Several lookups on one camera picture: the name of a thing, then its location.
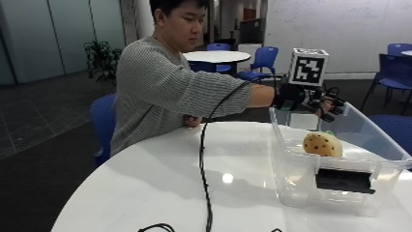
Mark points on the black bin latch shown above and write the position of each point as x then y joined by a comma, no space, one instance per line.
343,181

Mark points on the white cube with black markers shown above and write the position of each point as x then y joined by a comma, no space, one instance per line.
307,69

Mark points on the the person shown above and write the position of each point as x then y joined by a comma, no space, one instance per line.
149,90

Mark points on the yellow spotted soft toy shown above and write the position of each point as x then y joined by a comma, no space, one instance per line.
321,145

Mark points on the green potted plant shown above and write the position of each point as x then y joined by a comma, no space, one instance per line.
101,61

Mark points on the blue chair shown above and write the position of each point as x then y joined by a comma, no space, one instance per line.
395,77
265,58
103,122
219,47
253,76
399,48
208,67

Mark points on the clear plastic storage bin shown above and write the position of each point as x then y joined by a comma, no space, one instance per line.
300,188

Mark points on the round white table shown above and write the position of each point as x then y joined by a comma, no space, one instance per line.
216,56

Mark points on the small green toy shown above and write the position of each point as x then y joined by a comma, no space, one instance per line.
329,132

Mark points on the dark cabinet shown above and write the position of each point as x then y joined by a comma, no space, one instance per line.
251,31

